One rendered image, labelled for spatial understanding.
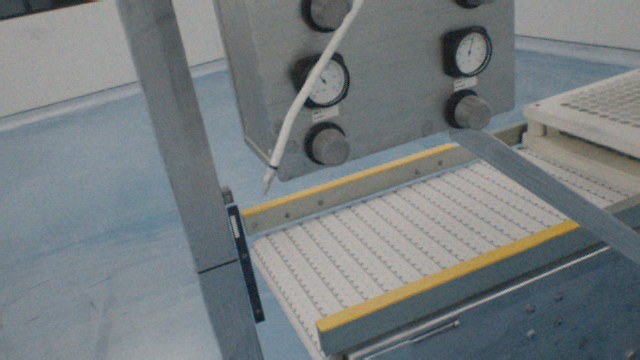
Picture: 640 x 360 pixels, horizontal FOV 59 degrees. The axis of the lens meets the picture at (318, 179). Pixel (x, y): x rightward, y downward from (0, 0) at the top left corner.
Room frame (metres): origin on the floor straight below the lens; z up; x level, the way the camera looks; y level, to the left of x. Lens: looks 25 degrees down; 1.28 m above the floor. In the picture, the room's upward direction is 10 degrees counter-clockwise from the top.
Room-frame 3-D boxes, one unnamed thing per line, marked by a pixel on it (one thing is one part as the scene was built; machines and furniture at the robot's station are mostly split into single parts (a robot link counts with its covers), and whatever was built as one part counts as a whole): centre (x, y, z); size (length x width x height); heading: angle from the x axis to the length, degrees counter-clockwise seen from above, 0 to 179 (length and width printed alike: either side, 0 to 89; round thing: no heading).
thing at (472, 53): (0.43, -0.13, 1.16); 0.04 x 0.01 x 0.04; 109
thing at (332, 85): (0.39, -0.02, 1.17); 0.04 x 0.01 x 0.04; 109
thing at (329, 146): (0.39, -0.01, 1.12); 0.03 x 0.02 x 0.04; 109
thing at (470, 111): (0.43, -0.13, 1.12); 0.03 x 0.03 x 0.04; 19
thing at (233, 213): (0.69, 0.12, 0.84); 0.02 x 0.01 x 0.20; 109
